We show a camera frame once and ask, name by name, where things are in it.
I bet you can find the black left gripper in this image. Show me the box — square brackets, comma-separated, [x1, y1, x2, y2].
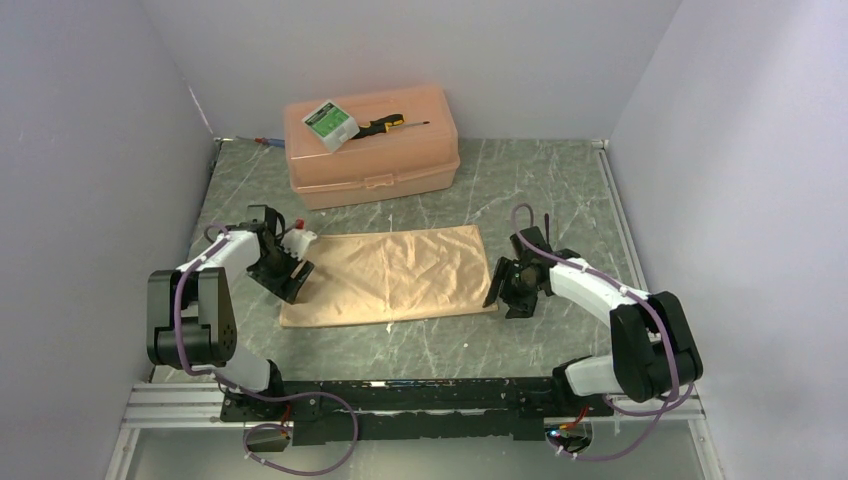
[247, 240, 313, 303]

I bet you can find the peach satin napkin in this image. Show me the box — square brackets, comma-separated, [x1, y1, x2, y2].
[280, 225, 498, 328]

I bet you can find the yellow black screwdriver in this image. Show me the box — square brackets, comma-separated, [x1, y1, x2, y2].
[351, 113, 429, 140]

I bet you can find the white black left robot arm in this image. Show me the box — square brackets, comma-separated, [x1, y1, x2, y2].
[146, 204, 318, 420]

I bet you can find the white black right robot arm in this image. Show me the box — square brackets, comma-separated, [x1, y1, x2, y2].
[484, 226, 704, 415]

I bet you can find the aluminium frame rail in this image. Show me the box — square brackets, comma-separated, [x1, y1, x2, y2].
[105, 137, 723, 480]

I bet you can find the red blue pen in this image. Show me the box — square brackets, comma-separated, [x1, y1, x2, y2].
[237, 136, 285, 148]

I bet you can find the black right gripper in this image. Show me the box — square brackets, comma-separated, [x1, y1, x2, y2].
[483, 256, 541, 318]

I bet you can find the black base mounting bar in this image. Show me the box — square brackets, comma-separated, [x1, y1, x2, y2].
[220, 377, 613, 446]

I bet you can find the green white small box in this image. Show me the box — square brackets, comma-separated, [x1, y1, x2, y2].
[302, 100, 360, 153]

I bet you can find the peach plastic storage box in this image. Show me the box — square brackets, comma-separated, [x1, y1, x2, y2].
[283, 85, 460, 210]

